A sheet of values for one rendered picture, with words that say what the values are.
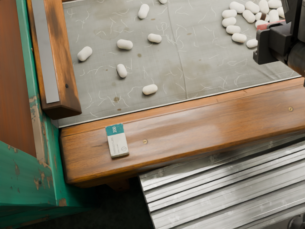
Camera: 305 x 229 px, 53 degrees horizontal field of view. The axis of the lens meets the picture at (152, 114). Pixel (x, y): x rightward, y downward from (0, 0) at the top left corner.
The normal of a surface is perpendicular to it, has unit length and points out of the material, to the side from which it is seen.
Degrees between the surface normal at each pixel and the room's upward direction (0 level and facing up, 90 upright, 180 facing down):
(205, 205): 0
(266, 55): 50
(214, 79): 0
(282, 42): 90
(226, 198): 0
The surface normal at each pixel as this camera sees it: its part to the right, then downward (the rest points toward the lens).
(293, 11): -0.97, 0.20
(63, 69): 0.91, -0.32
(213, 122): 0.04, -0.29
